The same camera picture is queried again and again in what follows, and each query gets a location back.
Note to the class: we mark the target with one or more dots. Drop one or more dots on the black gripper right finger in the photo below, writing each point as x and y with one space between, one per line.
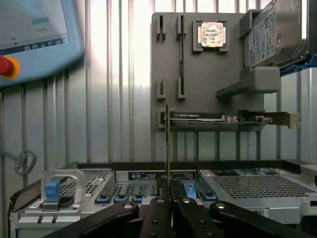
223 215

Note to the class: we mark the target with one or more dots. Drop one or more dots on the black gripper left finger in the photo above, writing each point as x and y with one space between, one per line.
128 218

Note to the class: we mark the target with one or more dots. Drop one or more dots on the open PC case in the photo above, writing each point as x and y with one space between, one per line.
158 196

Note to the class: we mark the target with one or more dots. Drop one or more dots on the blue latch clip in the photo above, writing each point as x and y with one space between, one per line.
52 190

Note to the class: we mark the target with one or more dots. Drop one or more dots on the black graphics card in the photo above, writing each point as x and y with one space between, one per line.
230 117

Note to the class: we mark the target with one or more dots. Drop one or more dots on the grey parts rack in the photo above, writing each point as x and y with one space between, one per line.
210 74

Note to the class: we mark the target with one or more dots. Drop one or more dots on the silver CPU chip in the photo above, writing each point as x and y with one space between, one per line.
211 34

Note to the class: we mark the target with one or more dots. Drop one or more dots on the silver hard disk drive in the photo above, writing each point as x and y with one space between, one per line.
277 37

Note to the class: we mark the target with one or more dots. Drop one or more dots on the red emergency stop button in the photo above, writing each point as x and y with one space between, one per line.
7 67

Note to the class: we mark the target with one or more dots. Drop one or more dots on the blue-grey teach pendant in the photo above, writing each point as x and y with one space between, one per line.
34 39

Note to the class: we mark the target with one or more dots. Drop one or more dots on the blue drive carrier rail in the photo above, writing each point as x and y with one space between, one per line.
301 65

